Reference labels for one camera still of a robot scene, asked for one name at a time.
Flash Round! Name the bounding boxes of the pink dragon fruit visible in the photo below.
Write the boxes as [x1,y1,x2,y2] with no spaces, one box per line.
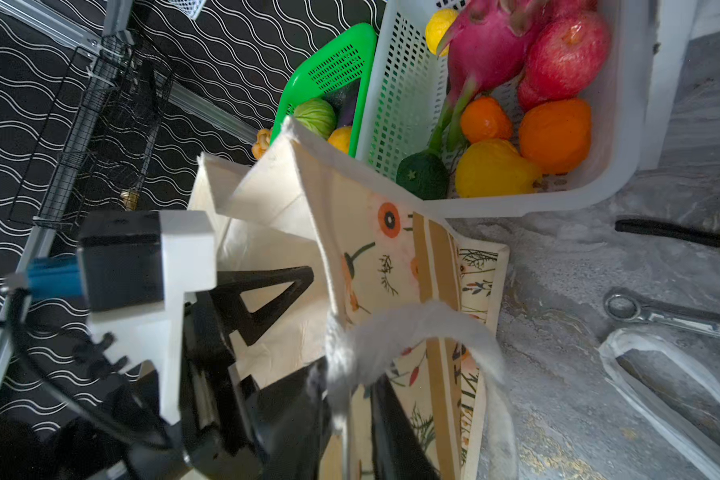
[427,1,547,154]

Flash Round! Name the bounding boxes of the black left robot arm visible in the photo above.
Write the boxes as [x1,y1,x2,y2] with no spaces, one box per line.
[0,266,314,479]

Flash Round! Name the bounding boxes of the purple eggplant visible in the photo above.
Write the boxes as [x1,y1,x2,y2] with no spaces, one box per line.
[337,91,358,128]

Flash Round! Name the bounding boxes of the cream floral tote bag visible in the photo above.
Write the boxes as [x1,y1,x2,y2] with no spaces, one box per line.
[190,121,519,479]

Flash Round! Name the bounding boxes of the red apple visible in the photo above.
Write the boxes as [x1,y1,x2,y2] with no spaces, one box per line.
[524,11,611,100]

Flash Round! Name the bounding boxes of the silver wrench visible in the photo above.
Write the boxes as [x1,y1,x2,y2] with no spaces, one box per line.
[603,288,720,340]

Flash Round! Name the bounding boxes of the white plastic grocery bag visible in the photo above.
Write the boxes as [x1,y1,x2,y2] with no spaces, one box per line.
[598,327,720,479]

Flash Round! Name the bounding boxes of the black wire rack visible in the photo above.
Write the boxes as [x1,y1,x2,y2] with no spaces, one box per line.
[9,30,174,232]

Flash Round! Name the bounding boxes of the small orange tangerine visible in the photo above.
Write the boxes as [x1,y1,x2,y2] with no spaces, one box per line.
[460,96,513,144]

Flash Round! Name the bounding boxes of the orange fruit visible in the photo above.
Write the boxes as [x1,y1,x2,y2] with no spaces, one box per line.
[518,99,592,175]

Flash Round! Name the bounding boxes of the yellow lemon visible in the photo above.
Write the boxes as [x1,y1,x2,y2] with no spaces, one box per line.
[425,8,458,55]

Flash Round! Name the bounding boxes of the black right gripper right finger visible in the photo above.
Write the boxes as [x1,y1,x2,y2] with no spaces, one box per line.
[370,374,438,480]

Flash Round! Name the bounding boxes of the white two-tier shelf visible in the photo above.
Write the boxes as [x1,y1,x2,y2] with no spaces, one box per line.
[638,0,699,170]

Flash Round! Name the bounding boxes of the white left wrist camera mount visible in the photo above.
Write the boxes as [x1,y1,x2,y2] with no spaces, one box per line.
[77,210,217,425]

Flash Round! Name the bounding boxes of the dark green avocado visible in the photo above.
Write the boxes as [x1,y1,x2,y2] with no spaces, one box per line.
[395,150,449,200]

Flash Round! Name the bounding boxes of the white plastic basket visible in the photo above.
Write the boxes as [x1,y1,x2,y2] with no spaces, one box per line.
[355,0,664,219]

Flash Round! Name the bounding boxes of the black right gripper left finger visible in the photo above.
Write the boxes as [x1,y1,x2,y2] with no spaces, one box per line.
[245,359,332,479]

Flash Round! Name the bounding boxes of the green cabbage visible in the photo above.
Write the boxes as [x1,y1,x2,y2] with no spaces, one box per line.
[293,98,337,140]

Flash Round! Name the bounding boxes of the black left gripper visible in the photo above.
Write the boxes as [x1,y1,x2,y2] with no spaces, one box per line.
[124,266,314,479]

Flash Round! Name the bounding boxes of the green plastic basket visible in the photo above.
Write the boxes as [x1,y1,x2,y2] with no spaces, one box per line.
[272,23,377,157]

